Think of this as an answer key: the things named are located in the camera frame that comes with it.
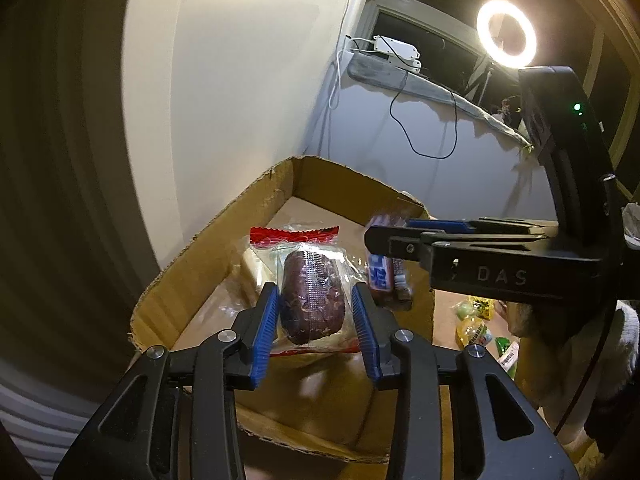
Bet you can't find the green mint candy packet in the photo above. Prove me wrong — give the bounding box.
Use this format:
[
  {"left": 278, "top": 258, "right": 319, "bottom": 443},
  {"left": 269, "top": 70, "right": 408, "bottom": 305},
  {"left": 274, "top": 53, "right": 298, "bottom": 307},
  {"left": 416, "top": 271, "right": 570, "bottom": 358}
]
[{"left": 496, "top": 337, "right": 520, "bottom": 379}]

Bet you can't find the right hand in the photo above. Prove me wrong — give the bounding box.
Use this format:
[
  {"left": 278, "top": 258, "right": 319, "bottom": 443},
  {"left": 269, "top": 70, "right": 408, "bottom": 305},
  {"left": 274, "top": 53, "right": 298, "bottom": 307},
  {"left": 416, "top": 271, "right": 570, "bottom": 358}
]
[{"left": 508, "top": 300, "right": 639, "bottom": 456}]

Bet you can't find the yellow candy packet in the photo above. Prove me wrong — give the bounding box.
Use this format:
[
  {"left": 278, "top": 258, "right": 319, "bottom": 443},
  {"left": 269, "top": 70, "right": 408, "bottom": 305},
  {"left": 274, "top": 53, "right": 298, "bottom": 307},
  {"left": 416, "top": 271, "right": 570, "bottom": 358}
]
[{"left": 469, "top": 296, "right": 495, "bottom": 321}]

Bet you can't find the white cable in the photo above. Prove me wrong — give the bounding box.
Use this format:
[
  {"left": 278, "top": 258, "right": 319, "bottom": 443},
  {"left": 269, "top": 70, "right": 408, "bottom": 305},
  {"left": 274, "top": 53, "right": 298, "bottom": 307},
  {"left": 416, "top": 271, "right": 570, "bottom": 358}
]
[{"left": 326, "top": 34, "right": 377, "bottom": 111}]

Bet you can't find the red bean cake packet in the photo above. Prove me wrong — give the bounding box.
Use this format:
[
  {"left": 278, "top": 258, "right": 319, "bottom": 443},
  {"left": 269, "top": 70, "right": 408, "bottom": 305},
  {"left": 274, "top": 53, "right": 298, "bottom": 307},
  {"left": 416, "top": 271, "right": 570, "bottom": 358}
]
[{"left": 241, "top": 226, "right": 366, "bottom": 356}]

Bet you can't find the small chocolate bar wrapper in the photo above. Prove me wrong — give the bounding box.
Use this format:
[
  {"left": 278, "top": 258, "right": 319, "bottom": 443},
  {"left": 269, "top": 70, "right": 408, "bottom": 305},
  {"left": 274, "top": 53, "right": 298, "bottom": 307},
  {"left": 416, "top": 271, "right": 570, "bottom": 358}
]
[{"left": 365, "top": 212, "right": 416, "bottom": 312}]

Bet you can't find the white ring light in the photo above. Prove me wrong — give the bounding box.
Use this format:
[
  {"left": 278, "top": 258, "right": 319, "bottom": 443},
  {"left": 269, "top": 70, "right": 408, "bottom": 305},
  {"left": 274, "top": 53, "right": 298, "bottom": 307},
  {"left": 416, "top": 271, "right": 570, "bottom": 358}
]
[{"left": 476, "top": 0, "right": 537, "bottom": 70}]

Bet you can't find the brown cardboard box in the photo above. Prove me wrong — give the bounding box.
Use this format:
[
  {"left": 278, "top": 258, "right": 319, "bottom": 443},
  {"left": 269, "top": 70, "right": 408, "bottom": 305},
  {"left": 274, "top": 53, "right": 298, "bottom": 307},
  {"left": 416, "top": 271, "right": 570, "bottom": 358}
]
[{"left": 130, "top": 156, "right": 428, "bottom": 464}]

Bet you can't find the white cabinet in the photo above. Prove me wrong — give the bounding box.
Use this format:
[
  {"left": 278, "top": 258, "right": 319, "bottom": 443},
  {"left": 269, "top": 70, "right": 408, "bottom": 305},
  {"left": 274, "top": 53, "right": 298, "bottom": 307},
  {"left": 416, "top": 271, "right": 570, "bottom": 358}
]
[{"left": 122, "top": 0, "right": 347, "bottom": 266}]

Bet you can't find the green clear-wrapped candy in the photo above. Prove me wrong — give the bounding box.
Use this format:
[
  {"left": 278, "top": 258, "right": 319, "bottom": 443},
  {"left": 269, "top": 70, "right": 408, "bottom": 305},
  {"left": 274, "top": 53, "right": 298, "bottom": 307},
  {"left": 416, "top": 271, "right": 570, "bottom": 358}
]
[{"left": 452, "top": 301, "right": 476, "bottom": 321}]

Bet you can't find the white power strip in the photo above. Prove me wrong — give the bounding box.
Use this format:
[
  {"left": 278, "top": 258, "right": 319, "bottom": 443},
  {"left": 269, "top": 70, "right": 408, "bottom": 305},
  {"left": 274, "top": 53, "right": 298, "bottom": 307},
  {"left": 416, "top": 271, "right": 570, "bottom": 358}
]
[{"left": 372, "top": 35, "right": 422, "bottom": 74}]

